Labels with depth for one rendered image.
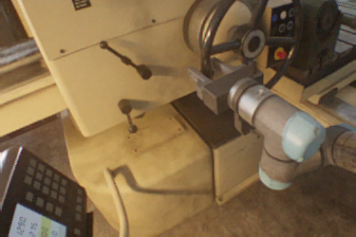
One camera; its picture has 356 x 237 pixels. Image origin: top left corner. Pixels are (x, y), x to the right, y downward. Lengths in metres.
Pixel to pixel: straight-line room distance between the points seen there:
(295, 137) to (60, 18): 0.59
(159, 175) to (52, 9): 0.90
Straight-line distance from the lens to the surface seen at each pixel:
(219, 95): 0.47
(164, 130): 1.39
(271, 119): 0.42
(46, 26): 0.67
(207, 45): 0.56
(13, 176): 0.49
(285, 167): 0.47
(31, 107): 1.09
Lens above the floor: 1.59
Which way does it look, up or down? 38 degrees down
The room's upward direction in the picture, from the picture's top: 9 degrees counter-clockwise
